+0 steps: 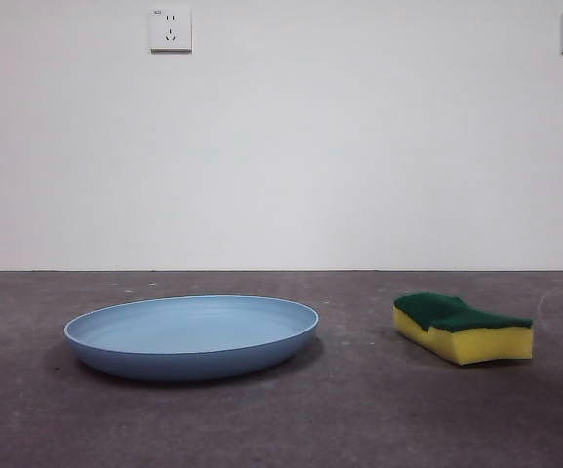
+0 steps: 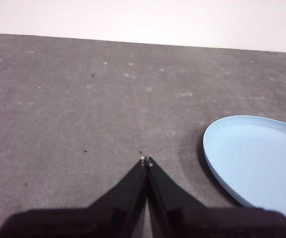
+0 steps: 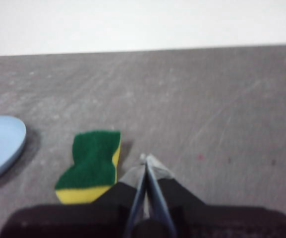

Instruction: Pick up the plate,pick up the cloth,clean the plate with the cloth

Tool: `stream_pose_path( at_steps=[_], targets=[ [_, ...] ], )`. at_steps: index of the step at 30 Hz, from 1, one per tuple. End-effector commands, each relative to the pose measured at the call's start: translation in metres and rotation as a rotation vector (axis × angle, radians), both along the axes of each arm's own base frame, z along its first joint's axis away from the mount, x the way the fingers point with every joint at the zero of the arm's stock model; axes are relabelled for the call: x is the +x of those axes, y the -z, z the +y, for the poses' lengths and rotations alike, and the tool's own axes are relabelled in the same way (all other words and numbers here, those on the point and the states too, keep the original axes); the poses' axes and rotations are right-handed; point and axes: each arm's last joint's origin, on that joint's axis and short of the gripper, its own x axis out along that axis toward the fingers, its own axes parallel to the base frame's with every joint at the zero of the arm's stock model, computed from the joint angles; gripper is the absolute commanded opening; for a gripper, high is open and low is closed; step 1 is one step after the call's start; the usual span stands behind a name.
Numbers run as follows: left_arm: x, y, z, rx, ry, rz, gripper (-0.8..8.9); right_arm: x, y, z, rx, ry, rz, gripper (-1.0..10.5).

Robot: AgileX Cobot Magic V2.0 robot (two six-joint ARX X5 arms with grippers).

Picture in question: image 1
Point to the light blue round plate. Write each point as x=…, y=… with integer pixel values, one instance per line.
x=188, y=336

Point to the yellow sponge with green pad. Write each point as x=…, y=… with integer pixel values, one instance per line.
x=476, y=343

